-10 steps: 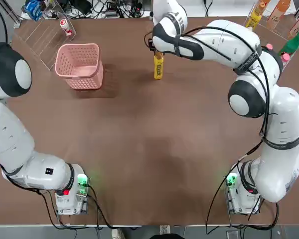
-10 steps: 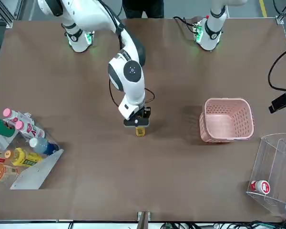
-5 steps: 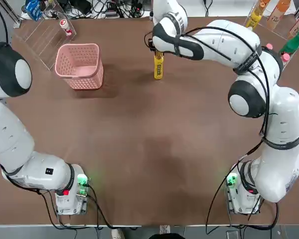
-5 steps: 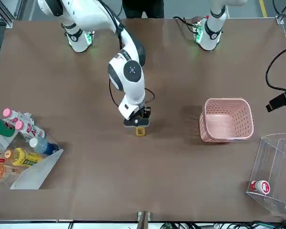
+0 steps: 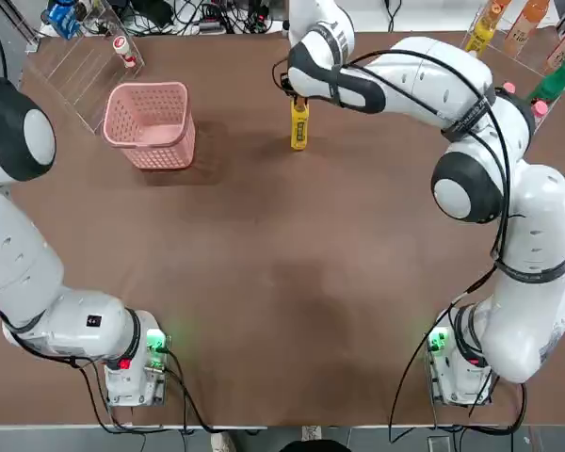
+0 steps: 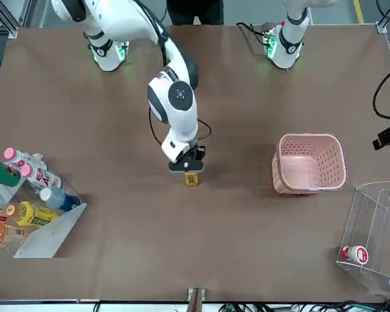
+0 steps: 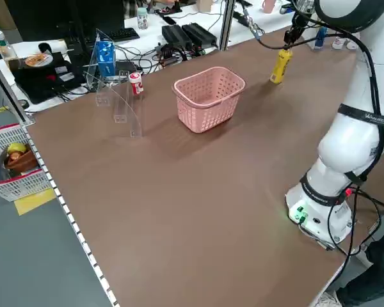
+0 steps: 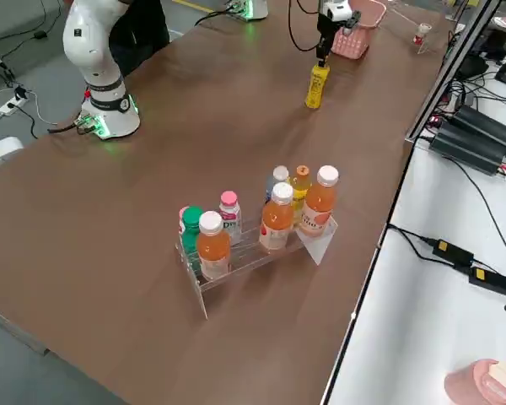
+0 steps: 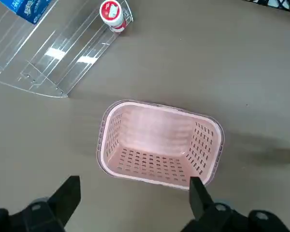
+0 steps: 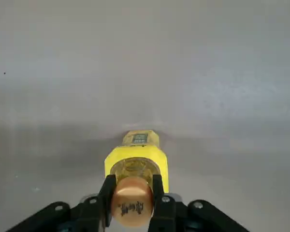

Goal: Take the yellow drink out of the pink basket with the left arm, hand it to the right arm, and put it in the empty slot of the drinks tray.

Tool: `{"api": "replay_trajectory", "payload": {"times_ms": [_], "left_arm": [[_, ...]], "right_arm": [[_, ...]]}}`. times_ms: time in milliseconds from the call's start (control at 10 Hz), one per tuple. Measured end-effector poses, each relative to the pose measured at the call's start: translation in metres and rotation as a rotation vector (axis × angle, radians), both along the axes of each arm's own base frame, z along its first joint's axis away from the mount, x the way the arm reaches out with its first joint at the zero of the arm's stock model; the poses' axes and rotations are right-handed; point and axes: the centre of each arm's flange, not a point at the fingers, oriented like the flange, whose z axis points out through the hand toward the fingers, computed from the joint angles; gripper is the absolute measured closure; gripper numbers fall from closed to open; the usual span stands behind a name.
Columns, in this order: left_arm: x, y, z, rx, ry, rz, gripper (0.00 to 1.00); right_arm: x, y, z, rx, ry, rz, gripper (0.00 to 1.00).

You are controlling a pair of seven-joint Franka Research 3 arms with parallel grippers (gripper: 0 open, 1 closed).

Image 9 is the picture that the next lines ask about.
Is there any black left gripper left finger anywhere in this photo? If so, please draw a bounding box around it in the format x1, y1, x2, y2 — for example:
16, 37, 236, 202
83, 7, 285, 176
0, 175, 82, 232

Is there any blue tissue pack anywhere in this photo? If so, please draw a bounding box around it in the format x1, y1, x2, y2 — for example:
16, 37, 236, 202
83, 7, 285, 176
0, 0, 51, 25

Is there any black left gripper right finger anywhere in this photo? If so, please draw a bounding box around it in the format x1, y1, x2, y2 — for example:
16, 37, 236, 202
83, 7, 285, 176
185, 176, 290, 232

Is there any pink plastic basket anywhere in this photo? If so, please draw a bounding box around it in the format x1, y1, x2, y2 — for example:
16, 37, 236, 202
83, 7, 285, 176
96, 99, 225, 191

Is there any clear acrylic stepped shelf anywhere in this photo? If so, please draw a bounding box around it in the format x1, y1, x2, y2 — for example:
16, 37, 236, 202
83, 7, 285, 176
0, 0, 134, 99

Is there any small red white bottle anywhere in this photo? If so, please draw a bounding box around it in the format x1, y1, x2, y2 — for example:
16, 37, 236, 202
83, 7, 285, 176
99, 0, 128, 33

